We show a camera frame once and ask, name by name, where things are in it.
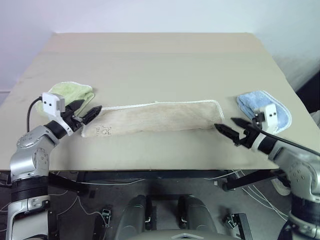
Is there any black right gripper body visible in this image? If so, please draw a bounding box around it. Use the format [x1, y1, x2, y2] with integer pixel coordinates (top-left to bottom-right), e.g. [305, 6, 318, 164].
[234, 124, 261, 150]

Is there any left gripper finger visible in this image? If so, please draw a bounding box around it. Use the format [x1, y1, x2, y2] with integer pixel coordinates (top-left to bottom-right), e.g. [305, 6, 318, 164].
[80, 105, 104, 126]
[65, 99, 86, 115]

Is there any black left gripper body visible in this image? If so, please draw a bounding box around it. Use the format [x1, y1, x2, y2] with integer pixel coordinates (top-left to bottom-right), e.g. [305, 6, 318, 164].
[62, 106, 84, 132]

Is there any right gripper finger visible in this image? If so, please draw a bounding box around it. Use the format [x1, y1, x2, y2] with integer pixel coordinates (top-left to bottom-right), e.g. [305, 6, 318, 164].
[230, 117, 254, 130]
[214, 122, 241, 146]

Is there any green towel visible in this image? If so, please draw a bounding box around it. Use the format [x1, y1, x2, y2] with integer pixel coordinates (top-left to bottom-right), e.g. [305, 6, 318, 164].
[34, 80, 96, 119]

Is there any blue towel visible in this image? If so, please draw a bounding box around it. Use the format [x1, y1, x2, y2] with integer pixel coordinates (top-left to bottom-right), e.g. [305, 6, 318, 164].
[236, 90, 293, 131]

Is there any beige towel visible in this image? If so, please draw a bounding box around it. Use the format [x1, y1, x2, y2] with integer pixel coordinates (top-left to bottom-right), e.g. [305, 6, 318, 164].
[80, 99, 225, 138]

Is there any white shoe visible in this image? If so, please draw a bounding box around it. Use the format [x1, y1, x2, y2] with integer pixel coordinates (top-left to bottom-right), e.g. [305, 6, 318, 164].
[270, 174, 292, 196]

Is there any black caster wheel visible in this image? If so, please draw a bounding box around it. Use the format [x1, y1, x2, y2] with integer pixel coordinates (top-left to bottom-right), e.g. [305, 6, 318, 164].
[223, 213, 237, 230]
[100, 208, 113, 228]

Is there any grey robot lower body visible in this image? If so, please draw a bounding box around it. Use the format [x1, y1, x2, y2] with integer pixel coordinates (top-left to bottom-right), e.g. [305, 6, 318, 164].
[114, 194, 219, 240]

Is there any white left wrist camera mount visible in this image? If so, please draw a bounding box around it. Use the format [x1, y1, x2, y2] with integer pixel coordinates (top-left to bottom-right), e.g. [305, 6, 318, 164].
[41, 91, 76, 137]

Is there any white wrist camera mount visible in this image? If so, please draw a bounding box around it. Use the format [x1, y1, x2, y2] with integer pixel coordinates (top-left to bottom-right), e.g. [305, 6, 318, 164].
[41, 91, 76, 137]
[254, 103, 279, 134]

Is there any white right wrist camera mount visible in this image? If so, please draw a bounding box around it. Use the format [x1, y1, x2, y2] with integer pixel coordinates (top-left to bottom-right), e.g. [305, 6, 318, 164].
[254, 103, 279, 134]

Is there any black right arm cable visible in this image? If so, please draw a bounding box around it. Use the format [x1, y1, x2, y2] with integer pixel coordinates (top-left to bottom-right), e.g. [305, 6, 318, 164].
[251, 118, 320, 159]

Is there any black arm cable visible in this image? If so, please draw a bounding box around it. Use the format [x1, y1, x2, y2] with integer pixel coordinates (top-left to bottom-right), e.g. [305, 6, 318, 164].
[25, 96, 44, 131]
[251, 118, 320, 159]

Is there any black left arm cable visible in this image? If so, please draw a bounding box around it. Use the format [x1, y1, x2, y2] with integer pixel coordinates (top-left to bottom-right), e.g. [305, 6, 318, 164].
[25, 96, 44, 131]

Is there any white floor cable bundle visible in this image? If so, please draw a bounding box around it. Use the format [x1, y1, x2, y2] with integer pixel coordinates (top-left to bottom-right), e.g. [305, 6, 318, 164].
[203, 169, 292, 222]

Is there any thin white floor cable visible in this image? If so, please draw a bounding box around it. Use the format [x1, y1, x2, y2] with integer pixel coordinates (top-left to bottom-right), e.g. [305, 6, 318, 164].
[49, 177, 147, 216]

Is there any black table frame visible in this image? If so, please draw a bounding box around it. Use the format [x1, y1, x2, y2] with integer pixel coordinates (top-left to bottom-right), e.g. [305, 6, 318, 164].
[47, 169, 285, 240]

